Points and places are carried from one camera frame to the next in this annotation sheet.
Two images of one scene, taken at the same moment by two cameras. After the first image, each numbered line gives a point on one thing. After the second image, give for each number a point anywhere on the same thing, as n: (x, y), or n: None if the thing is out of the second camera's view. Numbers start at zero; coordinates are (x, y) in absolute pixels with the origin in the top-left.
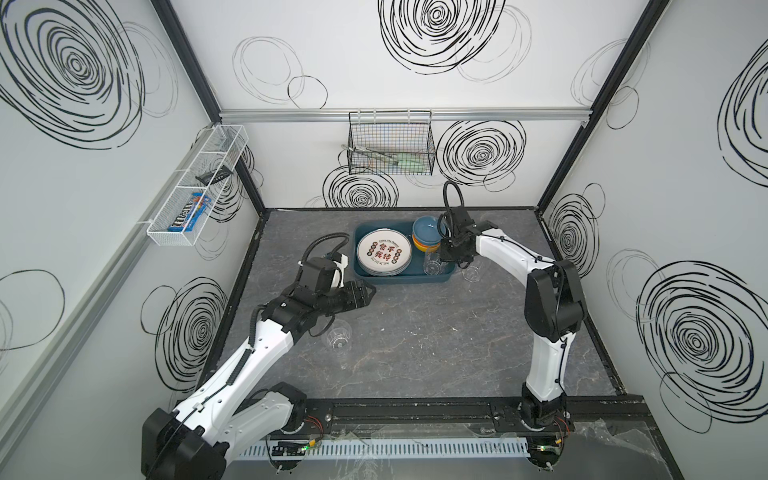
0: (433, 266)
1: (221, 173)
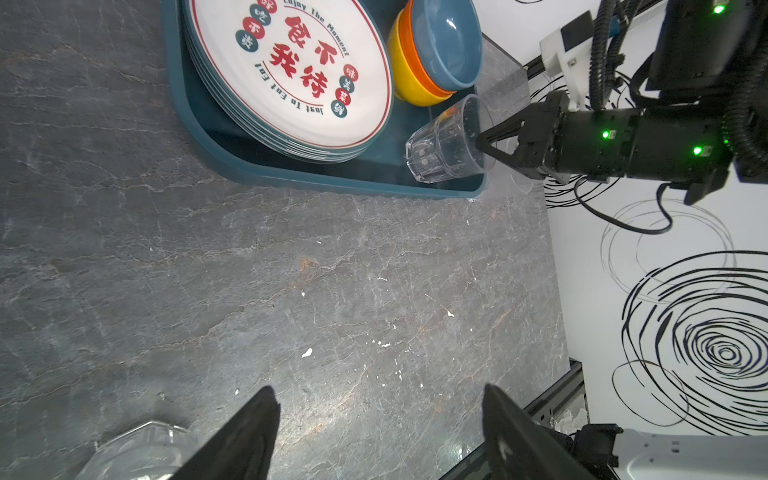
0: (379, 165)
1: None
